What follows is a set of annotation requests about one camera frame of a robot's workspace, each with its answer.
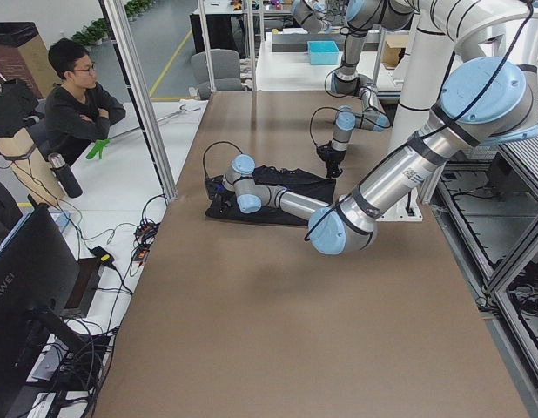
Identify orange grey power strip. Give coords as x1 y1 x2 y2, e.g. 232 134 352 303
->
134 219 160 245

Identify black power adapter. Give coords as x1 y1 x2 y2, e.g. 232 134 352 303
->
90 246 115 268

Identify metal grabber tool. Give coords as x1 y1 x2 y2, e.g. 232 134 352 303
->
109 99 207 139

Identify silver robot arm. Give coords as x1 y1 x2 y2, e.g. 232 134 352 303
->
205 1 538 255
317 1 414 178

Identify grey office chair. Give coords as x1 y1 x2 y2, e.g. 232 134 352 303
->
191 49 243 100

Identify aluminium frame post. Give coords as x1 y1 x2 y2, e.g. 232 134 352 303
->
98 0 178 203

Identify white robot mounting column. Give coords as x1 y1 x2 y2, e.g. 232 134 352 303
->
382 4 454 222

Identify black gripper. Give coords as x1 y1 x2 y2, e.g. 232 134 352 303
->
210 185 237 213
325 149 346 179

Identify black Huawei monitor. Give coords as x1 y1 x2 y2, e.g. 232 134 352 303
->
0 205 79 417

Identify black printed t-shirt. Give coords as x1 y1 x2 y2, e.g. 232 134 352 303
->
205 164 336 226

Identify black water bottle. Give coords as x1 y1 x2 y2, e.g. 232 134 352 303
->
48 152 83 199

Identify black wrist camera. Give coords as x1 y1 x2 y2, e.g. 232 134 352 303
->
316 143 333 161
204 175 224 200

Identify green grabber tool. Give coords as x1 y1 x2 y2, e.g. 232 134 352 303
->
85 138 110 160

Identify seated man in black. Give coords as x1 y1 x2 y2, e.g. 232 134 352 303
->
44 38 126 165

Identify cyan plastic bin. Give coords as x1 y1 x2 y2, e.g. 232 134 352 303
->
307 40 340 65

